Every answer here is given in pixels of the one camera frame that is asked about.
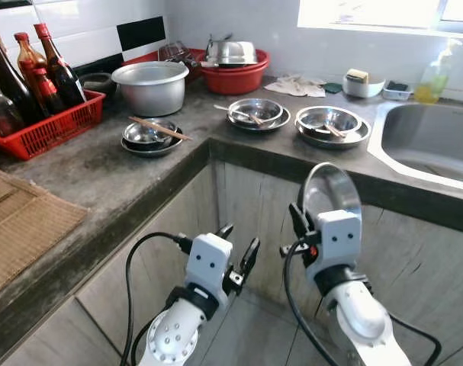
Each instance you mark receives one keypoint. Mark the stainless steel kitchen sink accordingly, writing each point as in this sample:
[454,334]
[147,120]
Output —
[429,137]

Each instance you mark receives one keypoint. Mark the stainless steel spoon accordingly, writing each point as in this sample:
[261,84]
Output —
[227,109]

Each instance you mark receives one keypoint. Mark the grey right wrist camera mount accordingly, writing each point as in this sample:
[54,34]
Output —
[338,238]

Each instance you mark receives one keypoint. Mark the stainless steel plate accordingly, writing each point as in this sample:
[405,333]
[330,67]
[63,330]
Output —
[357,194]
[362,133]
[166,151]
[283,120]

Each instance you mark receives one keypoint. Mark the small white plastic tray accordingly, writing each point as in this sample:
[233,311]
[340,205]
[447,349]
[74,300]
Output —
[397,96]

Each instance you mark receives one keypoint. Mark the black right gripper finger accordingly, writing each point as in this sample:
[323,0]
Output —
[299,221]

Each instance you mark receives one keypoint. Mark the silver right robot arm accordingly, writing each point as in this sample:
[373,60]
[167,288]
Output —
[361,320]

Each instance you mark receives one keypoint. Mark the wooden chopstick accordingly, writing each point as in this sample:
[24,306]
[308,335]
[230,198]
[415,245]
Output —
[338,133]
[159,126]
[258,120]
[166,131]
[254,118]
[334,130]

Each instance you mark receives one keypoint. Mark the white ceramic bowl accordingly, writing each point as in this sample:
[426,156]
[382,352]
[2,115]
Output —
[368,89]

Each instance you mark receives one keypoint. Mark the yellow sponge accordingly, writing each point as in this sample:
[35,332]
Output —
[357,75]

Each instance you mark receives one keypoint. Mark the red plastic basin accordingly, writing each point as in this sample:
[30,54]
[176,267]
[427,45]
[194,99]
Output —
[235,80]

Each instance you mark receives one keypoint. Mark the red plastic crate basket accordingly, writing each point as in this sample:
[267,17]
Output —
[48,133]

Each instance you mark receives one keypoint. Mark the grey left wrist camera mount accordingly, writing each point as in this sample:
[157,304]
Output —
[208,263]

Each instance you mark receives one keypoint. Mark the brown woven mat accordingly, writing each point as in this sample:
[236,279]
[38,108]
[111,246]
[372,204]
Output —
[25,229]

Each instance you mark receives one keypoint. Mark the dark brown bottle red cap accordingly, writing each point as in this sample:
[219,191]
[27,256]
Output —
[63,76]

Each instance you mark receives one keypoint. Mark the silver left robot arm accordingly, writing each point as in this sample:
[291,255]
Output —
[170,335]

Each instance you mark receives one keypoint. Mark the clear glass bottle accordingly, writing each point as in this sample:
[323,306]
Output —
[2,110]

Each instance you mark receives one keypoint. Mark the dark scrubber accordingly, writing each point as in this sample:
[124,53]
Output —
[399,86]

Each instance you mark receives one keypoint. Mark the aluminium cooking pot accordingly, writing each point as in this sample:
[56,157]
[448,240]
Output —
[151,95]

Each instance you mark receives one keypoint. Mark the yellow dish soap pump bottle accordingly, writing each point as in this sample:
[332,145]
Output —
[429,88]

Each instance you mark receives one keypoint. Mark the small dark bowl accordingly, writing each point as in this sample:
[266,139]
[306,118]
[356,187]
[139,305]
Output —
[98,82]

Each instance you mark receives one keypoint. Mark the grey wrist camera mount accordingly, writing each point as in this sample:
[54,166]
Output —
[338,238]
[208,263]

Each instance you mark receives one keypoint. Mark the crumpled white cloth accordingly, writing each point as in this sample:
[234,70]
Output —
[296,86]

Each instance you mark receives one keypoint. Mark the white framed window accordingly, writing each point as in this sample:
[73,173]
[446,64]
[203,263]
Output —
[368,11]

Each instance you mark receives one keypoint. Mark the small dark bottle red cap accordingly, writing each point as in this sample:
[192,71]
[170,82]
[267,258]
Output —
[46,95]

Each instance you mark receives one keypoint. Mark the green scouring pad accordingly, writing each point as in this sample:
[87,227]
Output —
[333,88]

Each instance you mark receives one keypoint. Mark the domed stainless steel lid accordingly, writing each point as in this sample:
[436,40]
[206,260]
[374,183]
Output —
[235,53]

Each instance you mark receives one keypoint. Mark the tall dark sauce bottle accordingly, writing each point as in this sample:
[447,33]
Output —
[10,84]

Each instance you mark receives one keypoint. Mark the amber bottle red cap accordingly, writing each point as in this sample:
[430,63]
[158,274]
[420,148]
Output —
[29,61]

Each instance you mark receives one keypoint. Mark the grey wooden counter cabinet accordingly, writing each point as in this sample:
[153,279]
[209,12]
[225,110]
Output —
[414,267]

